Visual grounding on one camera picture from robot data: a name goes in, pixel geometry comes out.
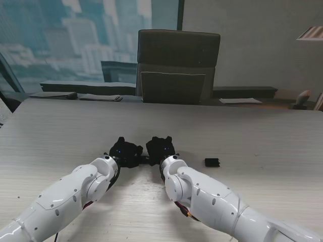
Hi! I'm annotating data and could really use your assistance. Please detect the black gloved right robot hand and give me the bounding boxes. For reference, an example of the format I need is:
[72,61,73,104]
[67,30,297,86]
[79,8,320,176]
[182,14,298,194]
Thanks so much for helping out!
[145,136,177,167]

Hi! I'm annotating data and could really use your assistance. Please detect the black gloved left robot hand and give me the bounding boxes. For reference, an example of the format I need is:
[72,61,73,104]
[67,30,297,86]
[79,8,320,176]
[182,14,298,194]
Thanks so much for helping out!
[109,136,144,169]

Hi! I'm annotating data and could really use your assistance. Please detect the black battery cover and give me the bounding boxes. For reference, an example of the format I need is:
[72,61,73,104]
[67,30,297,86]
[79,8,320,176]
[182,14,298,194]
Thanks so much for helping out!
[204,157,222,168]

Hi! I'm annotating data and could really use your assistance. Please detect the grey paper stack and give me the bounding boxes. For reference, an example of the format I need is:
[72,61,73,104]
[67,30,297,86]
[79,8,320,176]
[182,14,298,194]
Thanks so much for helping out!
[79,93,124,102]

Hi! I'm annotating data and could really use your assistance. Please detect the long dark low bench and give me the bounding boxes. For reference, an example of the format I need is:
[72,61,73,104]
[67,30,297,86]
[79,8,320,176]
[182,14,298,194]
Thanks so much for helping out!
[39,80,137,96]

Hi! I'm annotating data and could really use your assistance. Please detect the white paper sheet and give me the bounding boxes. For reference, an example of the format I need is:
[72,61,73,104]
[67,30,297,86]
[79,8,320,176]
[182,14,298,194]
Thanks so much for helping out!
[219,98,263,105]

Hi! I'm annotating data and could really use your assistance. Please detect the dark grey folder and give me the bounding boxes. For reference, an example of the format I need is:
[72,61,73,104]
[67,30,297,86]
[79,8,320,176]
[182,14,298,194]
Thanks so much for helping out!
[28,91,78,100]

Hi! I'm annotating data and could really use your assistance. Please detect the dark office chair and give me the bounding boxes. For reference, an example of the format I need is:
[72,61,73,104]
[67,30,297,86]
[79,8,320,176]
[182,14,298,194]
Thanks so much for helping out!
[135,29,222,105]

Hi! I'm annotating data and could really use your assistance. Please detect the short dark low bench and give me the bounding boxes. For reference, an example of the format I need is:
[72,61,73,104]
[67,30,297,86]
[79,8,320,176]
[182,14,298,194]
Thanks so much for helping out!
[213,86,278,99]

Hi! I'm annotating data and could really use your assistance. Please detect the beige figurine ornament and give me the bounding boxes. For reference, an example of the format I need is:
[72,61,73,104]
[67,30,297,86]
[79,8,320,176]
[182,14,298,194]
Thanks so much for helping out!
[289,90,311,110]

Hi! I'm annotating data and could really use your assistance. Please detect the red black right arm cable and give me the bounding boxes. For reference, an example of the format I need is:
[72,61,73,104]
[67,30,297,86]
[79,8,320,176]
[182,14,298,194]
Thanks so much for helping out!
[158,163,200,222]

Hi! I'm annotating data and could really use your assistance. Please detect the dark window frame post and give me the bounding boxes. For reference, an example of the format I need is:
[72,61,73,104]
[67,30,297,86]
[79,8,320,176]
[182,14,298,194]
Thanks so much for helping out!
[177,0,185,31]

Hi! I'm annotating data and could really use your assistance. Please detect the slanted dark window frame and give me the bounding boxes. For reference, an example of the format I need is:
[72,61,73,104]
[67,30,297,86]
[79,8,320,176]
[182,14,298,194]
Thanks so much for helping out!
[0,52,26,113]

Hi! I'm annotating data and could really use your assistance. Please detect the wooden frame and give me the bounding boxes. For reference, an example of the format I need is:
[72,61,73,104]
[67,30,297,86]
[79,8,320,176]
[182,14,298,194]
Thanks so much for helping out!
[313,92,323,111]

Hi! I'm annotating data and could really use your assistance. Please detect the wall shelf with books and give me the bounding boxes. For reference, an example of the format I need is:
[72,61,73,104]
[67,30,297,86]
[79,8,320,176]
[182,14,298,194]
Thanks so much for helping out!
[296,26,323,41]

